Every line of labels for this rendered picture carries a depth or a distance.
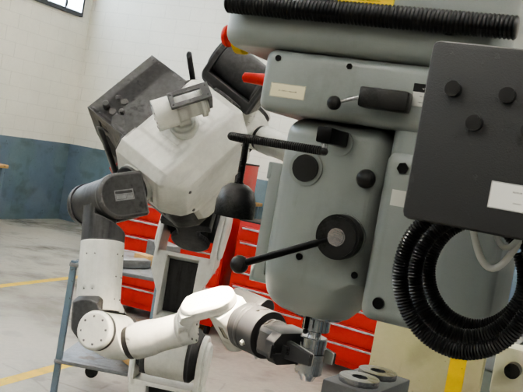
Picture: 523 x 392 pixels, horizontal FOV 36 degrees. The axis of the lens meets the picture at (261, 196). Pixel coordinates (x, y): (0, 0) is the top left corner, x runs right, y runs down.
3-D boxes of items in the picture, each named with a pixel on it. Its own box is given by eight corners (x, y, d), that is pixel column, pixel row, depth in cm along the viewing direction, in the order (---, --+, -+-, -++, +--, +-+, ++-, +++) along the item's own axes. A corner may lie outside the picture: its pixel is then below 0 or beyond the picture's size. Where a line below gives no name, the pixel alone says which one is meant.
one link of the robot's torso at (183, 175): (91, 197, 201) (57, 113, 170) (187, 114, 213) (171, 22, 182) (174, 269, 190) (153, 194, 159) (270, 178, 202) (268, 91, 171)
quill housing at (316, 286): (245, 306, 130) (278, 113, 129) (291, 295, 149) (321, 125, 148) (355, 335, 123) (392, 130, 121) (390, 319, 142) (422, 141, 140)
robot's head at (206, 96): (166, 106, 169) (163, 88, 162) (205, 93, 170) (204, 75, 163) (176, 131, 167) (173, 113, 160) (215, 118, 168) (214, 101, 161)
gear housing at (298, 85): (254, 108, 128) (265, 47, 128) (307, 124, 151) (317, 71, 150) (463, 139, 115) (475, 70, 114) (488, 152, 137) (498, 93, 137)
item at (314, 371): (290, 372, 135) (296, 341, 135) (298, 367, 140) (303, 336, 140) (317, 379, 134) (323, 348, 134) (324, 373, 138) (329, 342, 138)
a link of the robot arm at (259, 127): (282, 175, 204) (231, 152, 216) (307, 146, 207) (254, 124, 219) (268, 150, 197) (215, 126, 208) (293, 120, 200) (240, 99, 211)
